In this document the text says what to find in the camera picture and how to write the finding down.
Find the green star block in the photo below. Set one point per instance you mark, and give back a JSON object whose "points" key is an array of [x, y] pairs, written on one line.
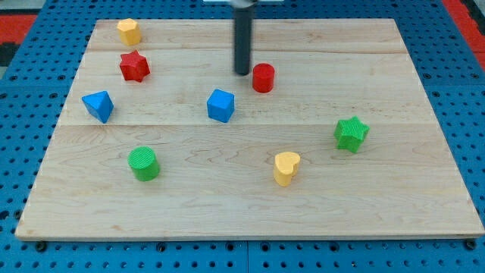
{"points": [[350, 134]]}

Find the yellow hexagon block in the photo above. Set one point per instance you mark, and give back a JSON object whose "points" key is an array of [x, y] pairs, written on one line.
{"points": [[129, 32]]}

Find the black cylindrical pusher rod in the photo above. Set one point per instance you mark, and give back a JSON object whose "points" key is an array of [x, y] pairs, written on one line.
{"points": [[243, 13]]}

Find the red star block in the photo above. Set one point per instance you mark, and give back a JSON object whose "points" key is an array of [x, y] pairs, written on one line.
{"points": [[134, 66]]}

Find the blue triangular prism block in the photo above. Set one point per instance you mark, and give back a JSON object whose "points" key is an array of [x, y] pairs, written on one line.
{"points": [[99, 105]]}

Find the yellow heart block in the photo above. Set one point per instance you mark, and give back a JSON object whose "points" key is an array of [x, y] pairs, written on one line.
{"points": [[286, 166]]}

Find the wooden board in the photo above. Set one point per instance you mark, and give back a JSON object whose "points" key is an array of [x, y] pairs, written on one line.
{"points": [[216, 179]]}

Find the red cylinder block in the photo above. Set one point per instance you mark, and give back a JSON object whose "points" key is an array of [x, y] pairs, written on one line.
{"points": [[263, 75]]}

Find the green cylinder block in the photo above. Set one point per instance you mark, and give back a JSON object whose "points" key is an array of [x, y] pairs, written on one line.
{"points": [[143, 163]]}

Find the blue cube block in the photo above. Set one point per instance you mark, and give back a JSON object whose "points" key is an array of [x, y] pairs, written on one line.
{"points": [[221, 105]]}

